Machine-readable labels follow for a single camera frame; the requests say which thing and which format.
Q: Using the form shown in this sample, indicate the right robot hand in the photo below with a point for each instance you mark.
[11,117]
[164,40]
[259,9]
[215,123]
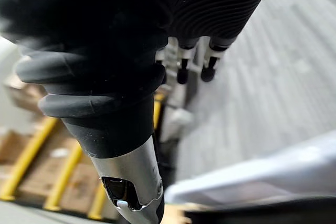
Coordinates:
[105,37]

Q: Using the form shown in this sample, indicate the brown cardboard box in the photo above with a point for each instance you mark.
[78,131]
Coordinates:
[44,171]
[11,145]
[78,187]
[25,95]

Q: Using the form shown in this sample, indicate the white bag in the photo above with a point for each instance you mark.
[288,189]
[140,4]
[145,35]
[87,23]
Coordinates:
[175,123]

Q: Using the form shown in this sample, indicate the white plastic sheet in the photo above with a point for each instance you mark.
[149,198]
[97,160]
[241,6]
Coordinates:
[257,174]

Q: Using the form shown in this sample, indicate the yellow shelf post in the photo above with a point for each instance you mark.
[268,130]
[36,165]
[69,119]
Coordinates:
[29,155]
[96,204]
[64,176]
[157,111]

